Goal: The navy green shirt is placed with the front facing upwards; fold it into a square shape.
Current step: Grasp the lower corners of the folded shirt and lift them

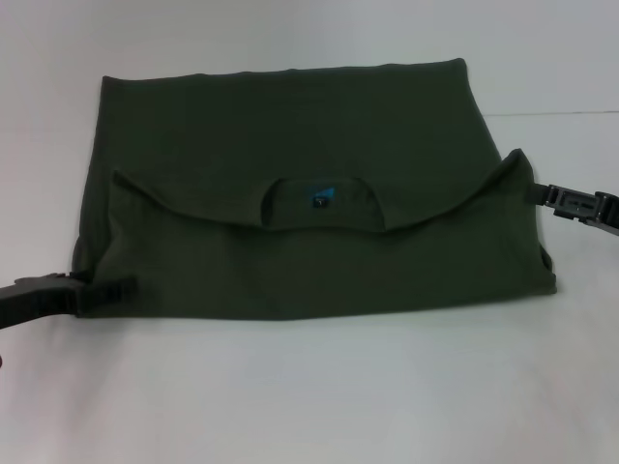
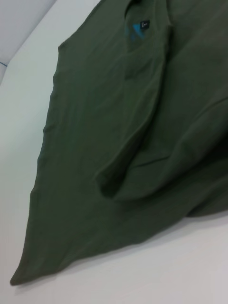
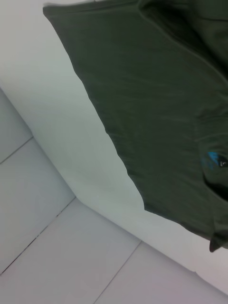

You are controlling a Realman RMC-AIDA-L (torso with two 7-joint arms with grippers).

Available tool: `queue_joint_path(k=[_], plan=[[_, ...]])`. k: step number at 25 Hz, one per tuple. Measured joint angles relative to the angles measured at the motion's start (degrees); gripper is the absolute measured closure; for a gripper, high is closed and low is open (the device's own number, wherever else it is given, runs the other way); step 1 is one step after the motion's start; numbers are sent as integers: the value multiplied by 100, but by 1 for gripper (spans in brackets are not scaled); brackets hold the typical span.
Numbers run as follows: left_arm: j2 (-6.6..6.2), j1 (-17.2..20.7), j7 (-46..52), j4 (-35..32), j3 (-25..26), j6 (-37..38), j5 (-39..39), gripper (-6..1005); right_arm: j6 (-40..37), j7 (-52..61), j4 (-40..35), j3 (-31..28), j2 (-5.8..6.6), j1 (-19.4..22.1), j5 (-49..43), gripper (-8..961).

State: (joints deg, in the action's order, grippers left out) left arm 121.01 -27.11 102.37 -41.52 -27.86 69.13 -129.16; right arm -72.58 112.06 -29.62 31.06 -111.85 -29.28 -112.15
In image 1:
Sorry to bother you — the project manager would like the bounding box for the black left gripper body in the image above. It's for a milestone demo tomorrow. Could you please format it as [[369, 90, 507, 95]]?
[[0, 272, 82, 334]]

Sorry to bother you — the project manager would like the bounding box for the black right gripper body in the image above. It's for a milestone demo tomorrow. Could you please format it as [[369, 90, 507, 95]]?
[[593, 190, 619, 231]]

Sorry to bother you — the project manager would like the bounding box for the dark green FREE t-shirt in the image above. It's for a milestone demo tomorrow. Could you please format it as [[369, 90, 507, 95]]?
[[70, 57, 561, 323]]

